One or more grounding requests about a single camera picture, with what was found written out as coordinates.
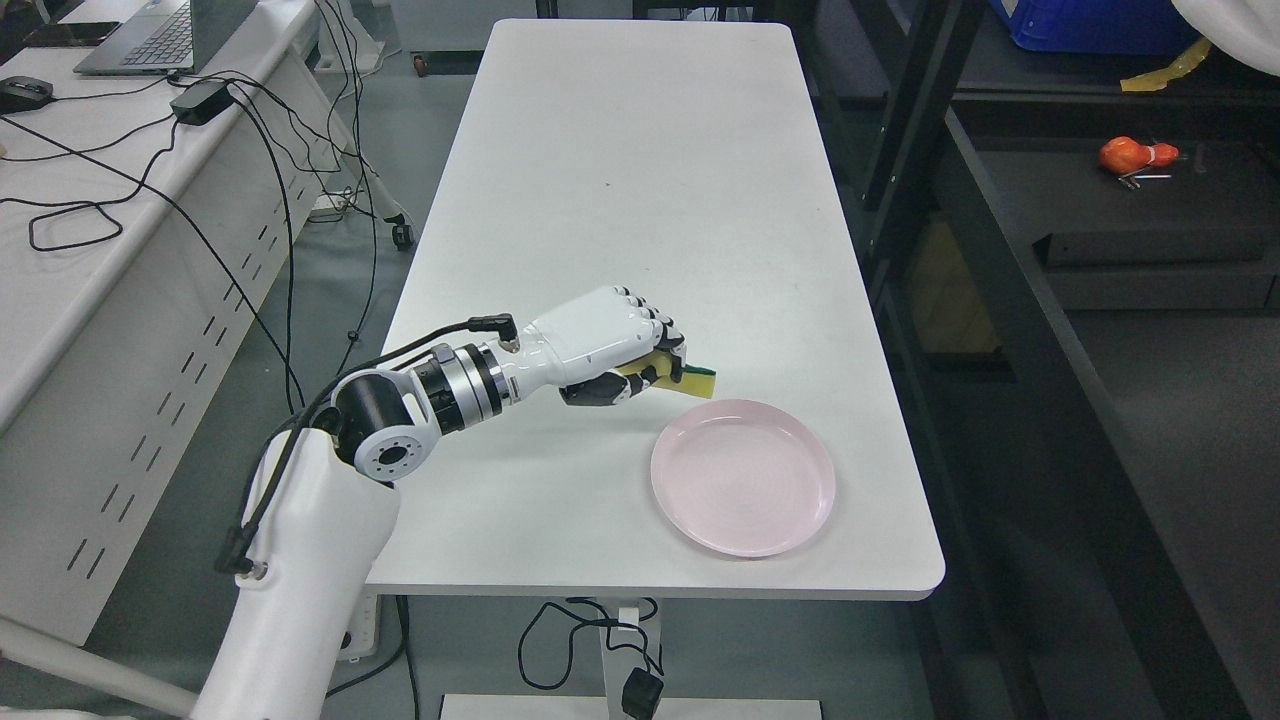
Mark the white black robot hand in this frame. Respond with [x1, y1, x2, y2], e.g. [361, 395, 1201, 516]
[492, 286, 687, 406]

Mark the green yellow sponge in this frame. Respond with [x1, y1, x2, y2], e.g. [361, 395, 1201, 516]
[614, 348, 716, 398]

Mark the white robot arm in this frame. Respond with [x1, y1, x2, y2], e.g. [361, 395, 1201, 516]
[191, 380, 399, 719]

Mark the dark metal shelf rack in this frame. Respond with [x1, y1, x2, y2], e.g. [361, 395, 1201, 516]
[801, 1, 1277, 719]

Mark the orange toy on shelf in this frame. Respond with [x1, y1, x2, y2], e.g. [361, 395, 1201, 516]
[1097, 136, 1181, 190]

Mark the pink round plate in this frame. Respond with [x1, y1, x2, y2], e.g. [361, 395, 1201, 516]
[650, 398, 837, 559]

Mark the white work table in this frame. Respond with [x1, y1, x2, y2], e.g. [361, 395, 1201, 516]
[367, 19, 946, 601]

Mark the black power brick under table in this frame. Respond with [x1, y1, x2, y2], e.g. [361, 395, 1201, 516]
[620, 667, 666, 720]

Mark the white side desk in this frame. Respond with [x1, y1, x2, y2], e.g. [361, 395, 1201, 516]
[1, 1, 346, 646]

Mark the black power adapter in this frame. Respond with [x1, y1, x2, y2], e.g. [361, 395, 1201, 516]
[170, 79, 234, 126]

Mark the grey laptop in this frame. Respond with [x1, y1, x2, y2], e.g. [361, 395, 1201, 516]
[73, 1, 259, 76]

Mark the blue plastic bin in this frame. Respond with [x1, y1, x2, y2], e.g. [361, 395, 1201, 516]
[989, 1, 1201, 56]

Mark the black computer mouse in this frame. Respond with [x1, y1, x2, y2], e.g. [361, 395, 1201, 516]
[0, 76, 55, 117]

